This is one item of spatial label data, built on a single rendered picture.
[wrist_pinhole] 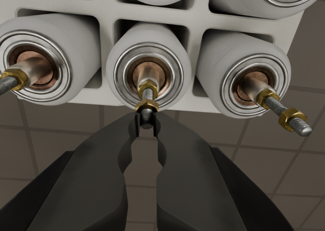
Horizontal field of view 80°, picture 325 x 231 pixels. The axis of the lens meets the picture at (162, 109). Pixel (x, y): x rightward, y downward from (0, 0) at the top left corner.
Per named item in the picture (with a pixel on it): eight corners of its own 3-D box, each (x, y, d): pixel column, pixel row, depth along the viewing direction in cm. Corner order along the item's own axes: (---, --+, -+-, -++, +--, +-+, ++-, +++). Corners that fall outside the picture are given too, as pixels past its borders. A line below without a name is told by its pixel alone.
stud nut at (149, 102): (158, 119, 16) (158, 125, 15) (137, 120, 15) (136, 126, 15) (158, 97, 15) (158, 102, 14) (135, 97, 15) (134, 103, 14)
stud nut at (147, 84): (157, 98, 19) (157, 102, 18) (140, 99, 19) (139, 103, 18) (156, 79, 18) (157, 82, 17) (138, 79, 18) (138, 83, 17)
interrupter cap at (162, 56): (193, 90, 22) (194, 93, 22) (136, 116, 24) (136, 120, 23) (164, 27, 19) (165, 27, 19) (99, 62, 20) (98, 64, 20)
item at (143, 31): (184, 56, 38) (205, 94, 23) (141, 78, 40) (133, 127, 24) (162, 7, 34) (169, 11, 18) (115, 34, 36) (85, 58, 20)
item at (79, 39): (122, 52, 38) (100, 89, 22) (80, 72, 39) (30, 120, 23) (95, 0, 33) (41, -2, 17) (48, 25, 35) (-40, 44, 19)
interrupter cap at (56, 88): (87, 84, 22) (85, 86, 21) (32, 109, 23) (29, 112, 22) (41, 14, 18) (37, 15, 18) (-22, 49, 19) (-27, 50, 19)
